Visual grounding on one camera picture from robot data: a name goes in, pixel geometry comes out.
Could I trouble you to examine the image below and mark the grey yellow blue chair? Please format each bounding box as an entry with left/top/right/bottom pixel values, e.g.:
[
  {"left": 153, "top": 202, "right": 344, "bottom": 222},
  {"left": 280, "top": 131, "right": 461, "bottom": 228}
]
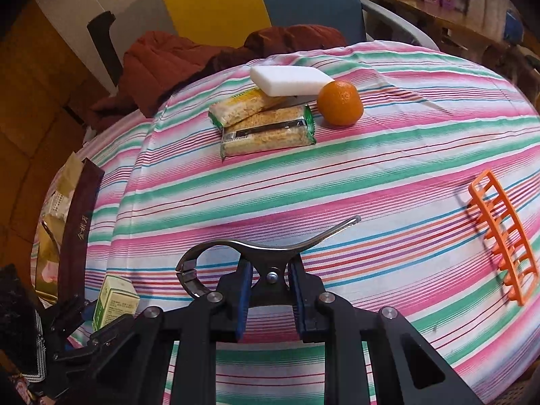
[{"left": 122, "top": 0, "right": 439, "bottom": 51}]

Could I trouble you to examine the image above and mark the silver metal clamp tool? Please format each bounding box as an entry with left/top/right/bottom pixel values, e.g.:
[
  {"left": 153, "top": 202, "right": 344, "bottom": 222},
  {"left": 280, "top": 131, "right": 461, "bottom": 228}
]
[{"left": 175, "top": 215, "right": 362, "bottom": 300}]

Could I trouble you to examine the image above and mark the white foam block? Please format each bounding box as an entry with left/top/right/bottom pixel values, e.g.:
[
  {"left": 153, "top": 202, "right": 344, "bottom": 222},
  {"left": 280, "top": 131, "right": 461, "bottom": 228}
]
[{"left": 250, "top": 65, "right": 336, "bottom": 98}]

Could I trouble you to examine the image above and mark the green white small carton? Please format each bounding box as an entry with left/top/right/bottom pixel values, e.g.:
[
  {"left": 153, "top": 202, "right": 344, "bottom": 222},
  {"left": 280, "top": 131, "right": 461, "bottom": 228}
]
[{"left": 92, "top": 274, "right": 141, "bottom": 332}]

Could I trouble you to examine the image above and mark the wooden wardrobe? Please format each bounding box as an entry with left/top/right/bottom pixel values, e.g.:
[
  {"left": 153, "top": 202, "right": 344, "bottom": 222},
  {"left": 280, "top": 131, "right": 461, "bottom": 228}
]
[{"left": 0, "top": 0, "right": 110, "bottom": 262}]

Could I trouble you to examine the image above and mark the orange plastic hair claw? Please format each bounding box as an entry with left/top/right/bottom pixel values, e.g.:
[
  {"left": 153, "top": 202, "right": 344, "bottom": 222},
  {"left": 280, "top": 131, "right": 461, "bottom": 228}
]
[{"left": 466, "top": 169, "right": 538, "bottom": 308}]

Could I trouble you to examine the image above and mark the rust brown padded jacket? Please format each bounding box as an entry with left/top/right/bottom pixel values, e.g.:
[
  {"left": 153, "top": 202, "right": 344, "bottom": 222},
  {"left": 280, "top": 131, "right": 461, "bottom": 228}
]
[{"left": 90, "top": 25, "right": 349, "bottom": 129}]

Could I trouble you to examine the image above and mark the brown paper packet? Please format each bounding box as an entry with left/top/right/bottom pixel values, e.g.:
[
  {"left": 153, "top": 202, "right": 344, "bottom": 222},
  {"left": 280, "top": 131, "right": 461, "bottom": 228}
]
[{"left": 54, "top": 152, "right": 83, "bottom": 203}]

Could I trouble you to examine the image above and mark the mandarin orange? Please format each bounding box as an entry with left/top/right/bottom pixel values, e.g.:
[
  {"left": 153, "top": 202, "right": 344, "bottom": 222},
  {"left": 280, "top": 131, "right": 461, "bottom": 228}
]
[{"left": 316, "top": 80, "right": 365, "bottom": 127}]

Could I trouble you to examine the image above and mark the gold tin tray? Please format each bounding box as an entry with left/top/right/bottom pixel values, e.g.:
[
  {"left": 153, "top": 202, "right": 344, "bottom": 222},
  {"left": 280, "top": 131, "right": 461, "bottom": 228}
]
[{"left": 31, "top": 158, "right": 105, "bottom": 304}]

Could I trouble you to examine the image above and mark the striped tablecloth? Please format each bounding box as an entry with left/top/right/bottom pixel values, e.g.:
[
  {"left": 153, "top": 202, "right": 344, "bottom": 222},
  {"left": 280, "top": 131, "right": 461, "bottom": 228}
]
[{"left": 31, "top": 41, "right": 540, "bottom": 405}]

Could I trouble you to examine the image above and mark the pink packet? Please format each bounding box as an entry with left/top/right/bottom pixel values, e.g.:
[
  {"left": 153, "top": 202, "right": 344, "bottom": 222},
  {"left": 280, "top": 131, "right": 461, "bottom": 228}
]
[{"left": 38, "top": 257, "right": 59, "bottom": 292}]

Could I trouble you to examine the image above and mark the wooden side table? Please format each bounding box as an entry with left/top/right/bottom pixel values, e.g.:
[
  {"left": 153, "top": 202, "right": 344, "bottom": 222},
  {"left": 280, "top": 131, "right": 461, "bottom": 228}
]
[{"left": 371, "top": 0, "right": 540, "bottom": 89}]

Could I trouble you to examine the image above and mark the green-edged biscuit packet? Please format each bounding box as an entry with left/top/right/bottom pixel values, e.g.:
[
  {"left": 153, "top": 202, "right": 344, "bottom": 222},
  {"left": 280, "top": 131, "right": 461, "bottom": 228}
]
[
  {"left": 209, "top": 86, "right": 298, "bottom": 131},
  {"left": 220, "top": 105, "right": 317, "bottom": 162}
]

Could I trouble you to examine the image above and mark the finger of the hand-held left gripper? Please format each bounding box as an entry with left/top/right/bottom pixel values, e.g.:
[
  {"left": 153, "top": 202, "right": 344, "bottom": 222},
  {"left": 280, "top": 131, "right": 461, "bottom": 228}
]
[
  {"left": 40, "top": 295, "right": 98, "bottom": 335},
  {"left": 51, "top": 326, "right": 107, "bottom": 364}
]

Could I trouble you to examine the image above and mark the black rolled mat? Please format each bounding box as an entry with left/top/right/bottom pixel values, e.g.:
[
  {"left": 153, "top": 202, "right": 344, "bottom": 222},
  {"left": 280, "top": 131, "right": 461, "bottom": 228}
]
[{"left": 86, "top": 12, "right": 123, "bottom": 87}]

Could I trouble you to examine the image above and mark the person's left forearm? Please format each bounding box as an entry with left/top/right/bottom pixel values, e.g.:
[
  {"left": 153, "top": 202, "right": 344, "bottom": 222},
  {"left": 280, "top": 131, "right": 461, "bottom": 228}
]
[{"left": 0, "top": 371, "right": 47, "bottom": 405}]

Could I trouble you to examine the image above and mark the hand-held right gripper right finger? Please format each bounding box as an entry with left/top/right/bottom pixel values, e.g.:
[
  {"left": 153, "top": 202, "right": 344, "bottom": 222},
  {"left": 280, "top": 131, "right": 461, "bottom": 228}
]
[{"left": 288, "top": 257, "right": 484, "bottom": 405}]

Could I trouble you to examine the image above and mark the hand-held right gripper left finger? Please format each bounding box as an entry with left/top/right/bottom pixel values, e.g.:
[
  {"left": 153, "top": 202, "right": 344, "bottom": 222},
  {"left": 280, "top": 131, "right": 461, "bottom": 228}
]
[{"left": 67, "top": 257, "right": 254, "bottom": 405}]

